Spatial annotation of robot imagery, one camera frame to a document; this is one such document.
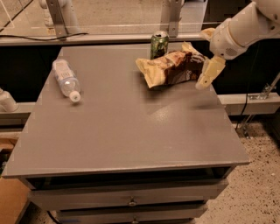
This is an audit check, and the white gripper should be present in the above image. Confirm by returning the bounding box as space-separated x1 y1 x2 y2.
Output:
195 18 248 90

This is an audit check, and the brown and yellow chip bag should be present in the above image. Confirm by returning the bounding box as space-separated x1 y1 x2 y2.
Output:
136 42 207 88

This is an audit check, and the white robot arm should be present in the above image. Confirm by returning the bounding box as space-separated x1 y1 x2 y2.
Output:
196 0 280 90

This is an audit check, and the green soda can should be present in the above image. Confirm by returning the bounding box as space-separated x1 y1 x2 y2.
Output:
150 31 169 60

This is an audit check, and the grey drawer cabinet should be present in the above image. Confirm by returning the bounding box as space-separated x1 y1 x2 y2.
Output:
2 42 252 224

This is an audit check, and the upper grey drawer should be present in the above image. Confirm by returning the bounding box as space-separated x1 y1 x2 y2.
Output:
28 178 228 210

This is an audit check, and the grey drawer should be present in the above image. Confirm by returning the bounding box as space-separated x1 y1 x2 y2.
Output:
28 178 228 210
58 204 207 224

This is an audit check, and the clear plastic water bottle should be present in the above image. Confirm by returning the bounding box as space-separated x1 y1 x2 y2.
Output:
52 59 81 102

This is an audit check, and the white pipe fitting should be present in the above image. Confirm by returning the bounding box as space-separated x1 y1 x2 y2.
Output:
0 88 18 112

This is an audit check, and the lower grey drawer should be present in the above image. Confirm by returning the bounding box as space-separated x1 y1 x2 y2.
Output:
58 204 207 224

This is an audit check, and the cardboard box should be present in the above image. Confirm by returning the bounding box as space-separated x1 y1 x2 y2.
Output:
0 178 29 224

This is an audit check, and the metal frame rail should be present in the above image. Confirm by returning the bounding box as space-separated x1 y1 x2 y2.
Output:
0 29 211 46

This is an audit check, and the right metal bracket post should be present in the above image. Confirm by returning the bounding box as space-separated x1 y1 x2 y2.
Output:
168 0 185 38

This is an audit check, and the metal bracket post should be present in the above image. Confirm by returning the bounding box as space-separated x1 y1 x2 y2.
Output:
46 0 67 38
168 0 185 38

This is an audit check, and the black cable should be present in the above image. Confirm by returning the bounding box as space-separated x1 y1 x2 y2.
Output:
0 31 89 41

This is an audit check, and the left metal bracket post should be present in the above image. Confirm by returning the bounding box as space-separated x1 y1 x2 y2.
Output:
46 0 67 38

